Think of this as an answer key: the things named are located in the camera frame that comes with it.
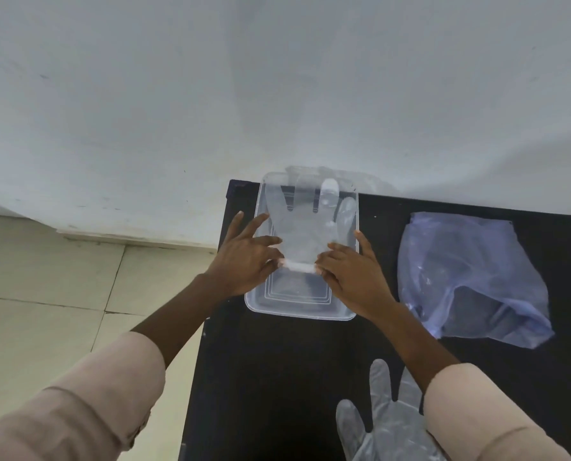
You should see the person's right hand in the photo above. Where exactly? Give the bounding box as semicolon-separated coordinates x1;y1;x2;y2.
315;230;398;323

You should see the person's left hand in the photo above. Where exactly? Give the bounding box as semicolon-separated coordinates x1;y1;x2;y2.
203;211;286;299

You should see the clear plastic glove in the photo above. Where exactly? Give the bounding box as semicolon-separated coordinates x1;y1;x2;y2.
265;177;358;275
335;358;448;461

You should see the person's left forearm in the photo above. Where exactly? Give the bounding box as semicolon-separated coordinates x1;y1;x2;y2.
0;274;215;461

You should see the person's right forearm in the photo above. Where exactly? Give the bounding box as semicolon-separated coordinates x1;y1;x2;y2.
368;300;571;461

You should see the clear plastic container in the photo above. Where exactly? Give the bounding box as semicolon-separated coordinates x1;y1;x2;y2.
245;172;360;321

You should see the purple plastic bag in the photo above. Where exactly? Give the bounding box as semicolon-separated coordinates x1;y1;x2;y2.
397;211;555;350

